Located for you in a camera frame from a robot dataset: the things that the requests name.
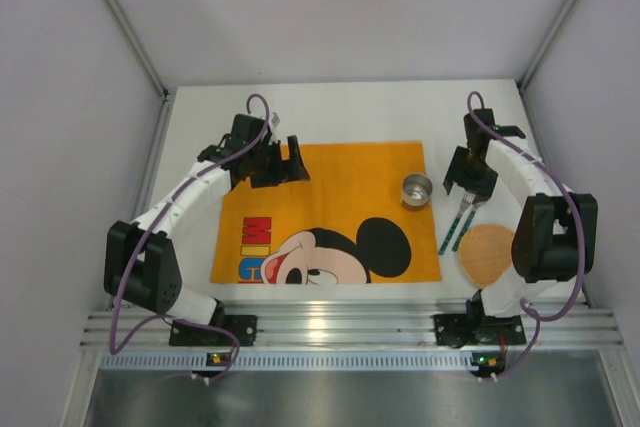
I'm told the metal cup with beige sleeve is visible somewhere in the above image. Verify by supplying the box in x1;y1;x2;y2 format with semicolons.
401;173;433;210

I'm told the orange cartoon mouse placemat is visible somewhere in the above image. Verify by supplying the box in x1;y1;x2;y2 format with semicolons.
210;141;442;286

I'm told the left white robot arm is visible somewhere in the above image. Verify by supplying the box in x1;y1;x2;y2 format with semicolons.
103;114;309;325

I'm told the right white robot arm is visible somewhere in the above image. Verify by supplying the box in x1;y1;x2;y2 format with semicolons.
443;108;598;317

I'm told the round woven wicker plate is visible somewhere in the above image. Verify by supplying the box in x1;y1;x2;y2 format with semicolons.
457;224;514;289

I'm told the fork with teal handle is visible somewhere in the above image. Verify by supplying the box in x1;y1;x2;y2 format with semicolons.
438;192;475;256

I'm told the spoon with teal handle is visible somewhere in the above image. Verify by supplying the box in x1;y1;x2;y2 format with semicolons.
452;201;484;252

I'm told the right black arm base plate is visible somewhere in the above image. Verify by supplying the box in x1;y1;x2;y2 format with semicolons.
433;313;526;349

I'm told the aluminium frame rail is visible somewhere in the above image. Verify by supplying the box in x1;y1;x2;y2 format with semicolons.
82;299;624;348

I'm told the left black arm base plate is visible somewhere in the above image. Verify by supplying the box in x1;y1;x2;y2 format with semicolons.
168;314;258;347

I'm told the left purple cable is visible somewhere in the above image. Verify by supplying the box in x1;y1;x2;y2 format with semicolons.
108;92;274;368

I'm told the slotted grey cable duct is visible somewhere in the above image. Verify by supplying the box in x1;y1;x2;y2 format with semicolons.
100;351;504;372

